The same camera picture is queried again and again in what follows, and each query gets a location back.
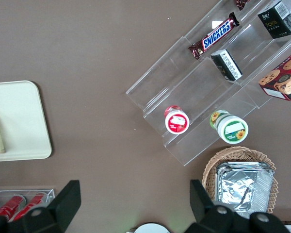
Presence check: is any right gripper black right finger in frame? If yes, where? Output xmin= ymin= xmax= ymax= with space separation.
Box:
xmin=183 ymin=179 xmax=291 ymax=233

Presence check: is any green lid sunflower jar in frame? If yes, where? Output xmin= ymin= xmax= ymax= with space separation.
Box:
xmin=209 ymin=109 xmax=249 ymax=144

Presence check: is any clear acrylic bottle rack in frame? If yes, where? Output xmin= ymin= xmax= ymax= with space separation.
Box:
xmin=0 ymin=188 xmax=56 ymax=224

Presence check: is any Snickers chocolate bar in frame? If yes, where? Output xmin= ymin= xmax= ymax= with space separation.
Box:
xmin=235 ymin=0 xmax=252 ymax=11
xmin=188 ymin=12 xmax=241 ymax=60

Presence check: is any clear acrylic stepped shelf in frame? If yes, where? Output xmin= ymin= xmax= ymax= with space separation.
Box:
xmin=125 ymin=0 xmax=291 ymax=167

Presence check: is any beige plastic tray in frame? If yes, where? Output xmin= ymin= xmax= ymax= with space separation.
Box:
xmin=0 ymin=80 xmax=52 ymax=163

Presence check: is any small black box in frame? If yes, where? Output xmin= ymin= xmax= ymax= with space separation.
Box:
xmin=210 ymin=49 xmax=243 ymax=82
xmin=257 ymin=0 xmax=291 ymax=40

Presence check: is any aluminium foil tray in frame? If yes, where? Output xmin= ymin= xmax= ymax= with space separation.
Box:
xmin=214 ymin=161 xmax=275 ymax=219

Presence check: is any red lid strawberry jar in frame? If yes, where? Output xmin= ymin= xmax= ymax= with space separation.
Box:
xmin=163 ymin=104 xmax=191 ymax=134

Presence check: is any red chocolate cookie box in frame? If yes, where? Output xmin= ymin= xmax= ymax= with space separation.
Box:
xmin=258 ymin=49 xmax=291 ymax=102

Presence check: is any light tan wicker basket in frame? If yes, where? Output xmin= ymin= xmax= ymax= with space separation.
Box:
xmin=202 ymin=146 xmax=279 ymax=219

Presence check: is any red cola bottle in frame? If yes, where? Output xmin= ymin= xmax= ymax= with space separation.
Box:
xmin=0 ymin=195 xmax=27 ymax=218
xmin=13 ymin=192 xmax=49 ymax=221

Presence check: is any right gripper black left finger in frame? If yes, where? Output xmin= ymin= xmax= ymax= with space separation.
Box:
xmin=0 ymin=179 xmax=81 ymax=233

